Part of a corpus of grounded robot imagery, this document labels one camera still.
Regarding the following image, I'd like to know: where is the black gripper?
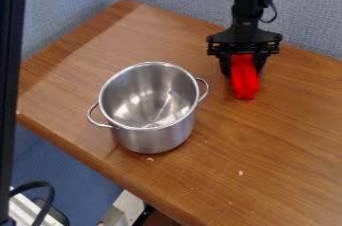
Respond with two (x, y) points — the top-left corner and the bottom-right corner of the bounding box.
(207, 20), (282, 77)

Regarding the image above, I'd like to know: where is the red plastic block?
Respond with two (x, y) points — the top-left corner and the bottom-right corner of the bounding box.
(232, 54), (260, 99)

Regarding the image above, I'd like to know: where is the stainless steel pot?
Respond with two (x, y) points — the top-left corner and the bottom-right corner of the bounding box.
(90, 62), (210, 154)

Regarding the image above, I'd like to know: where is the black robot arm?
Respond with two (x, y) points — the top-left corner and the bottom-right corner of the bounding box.
(0, 0), (55, 226)

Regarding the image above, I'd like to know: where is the white furniture part under table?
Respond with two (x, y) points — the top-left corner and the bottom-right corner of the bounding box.
(97, 191), (146, 226)

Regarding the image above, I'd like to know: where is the white appliance lower left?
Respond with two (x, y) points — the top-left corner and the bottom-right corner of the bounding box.
(6, 194), (70, 226)

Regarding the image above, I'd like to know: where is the black cable loop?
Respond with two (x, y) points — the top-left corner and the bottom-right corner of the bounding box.
(10, 180), (57, 226)

